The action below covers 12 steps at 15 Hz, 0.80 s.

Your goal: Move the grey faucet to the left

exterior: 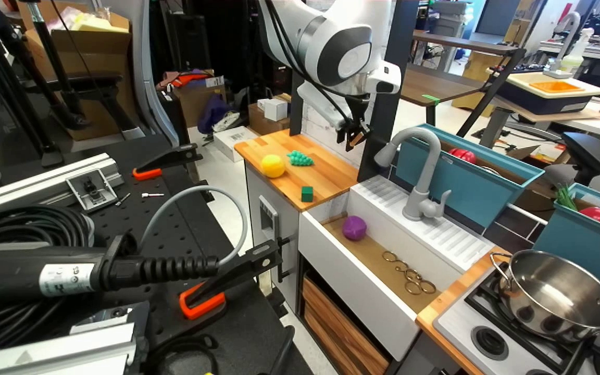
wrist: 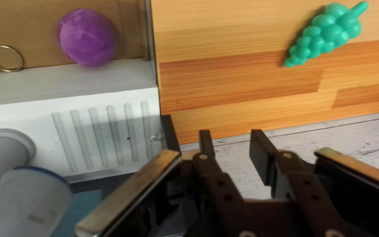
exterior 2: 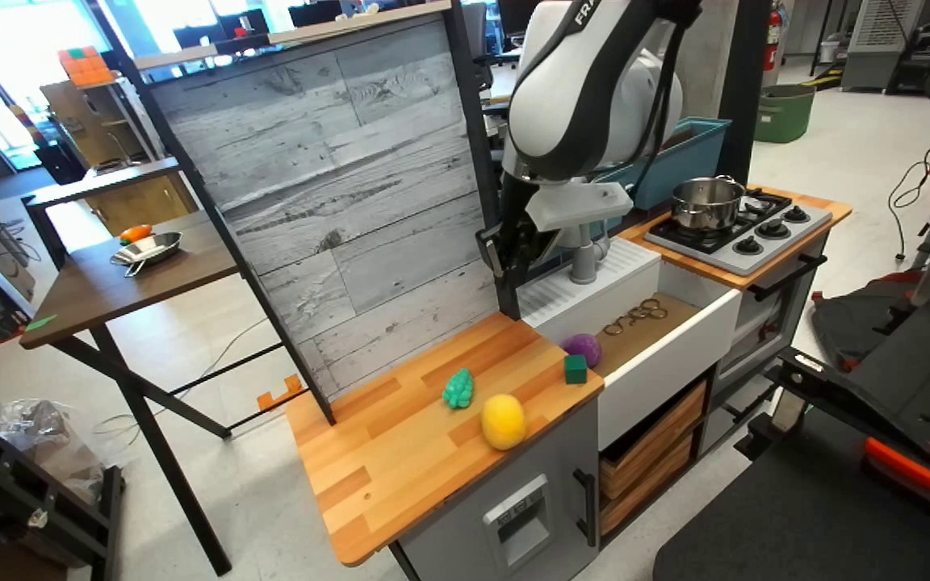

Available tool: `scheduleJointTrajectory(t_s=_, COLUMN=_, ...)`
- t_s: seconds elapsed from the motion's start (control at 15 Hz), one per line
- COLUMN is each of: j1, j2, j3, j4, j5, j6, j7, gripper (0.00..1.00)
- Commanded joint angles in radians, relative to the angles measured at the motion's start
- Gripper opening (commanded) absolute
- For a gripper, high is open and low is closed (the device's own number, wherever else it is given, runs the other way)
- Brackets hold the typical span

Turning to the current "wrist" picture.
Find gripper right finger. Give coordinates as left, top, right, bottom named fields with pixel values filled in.
left=249, top=129, right=379, bottom=237

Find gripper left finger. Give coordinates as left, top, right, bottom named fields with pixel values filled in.
left=74, top=129, right=252, bottom=237

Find white sink with drain ribs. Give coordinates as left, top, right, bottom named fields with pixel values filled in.
left=0, top=88, right=168, bottom=237

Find green toy grapes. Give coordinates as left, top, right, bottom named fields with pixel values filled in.
left=284, top=1, right=369, bottom=68

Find white toy kitchen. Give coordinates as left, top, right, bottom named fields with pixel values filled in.
left=0, top=0, right=181, bottom=237

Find purple plush ball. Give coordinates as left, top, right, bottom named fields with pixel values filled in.
left=57, top=9, right=117, bottom=68

